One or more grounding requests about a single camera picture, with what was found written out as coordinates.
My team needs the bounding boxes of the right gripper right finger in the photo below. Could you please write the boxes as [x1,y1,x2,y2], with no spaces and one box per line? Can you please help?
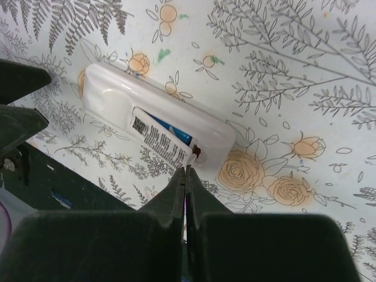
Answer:
[185,167,360,281]

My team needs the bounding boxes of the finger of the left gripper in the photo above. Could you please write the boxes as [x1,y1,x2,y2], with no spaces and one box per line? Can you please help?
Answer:
[0,59,52,105]

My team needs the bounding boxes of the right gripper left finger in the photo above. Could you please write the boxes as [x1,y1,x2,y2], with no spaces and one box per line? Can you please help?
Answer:
[1,169,185,281]

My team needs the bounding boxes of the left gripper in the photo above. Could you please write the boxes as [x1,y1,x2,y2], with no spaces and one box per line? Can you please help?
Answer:
[1,105,135,214]

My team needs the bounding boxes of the white remote control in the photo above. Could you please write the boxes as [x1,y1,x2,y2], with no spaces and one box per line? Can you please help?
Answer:
[82,62,236,174]

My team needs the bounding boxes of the white battery cover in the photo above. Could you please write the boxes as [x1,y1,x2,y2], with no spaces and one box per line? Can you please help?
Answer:
[129,107,197,169]

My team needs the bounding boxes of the blue battery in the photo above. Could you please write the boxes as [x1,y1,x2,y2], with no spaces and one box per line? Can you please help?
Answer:
[149,114,193,146]

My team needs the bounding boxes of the floral table cloth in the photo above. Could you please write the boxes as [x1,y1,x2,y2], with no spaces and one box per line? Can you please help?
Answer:
[1,1,375,281]

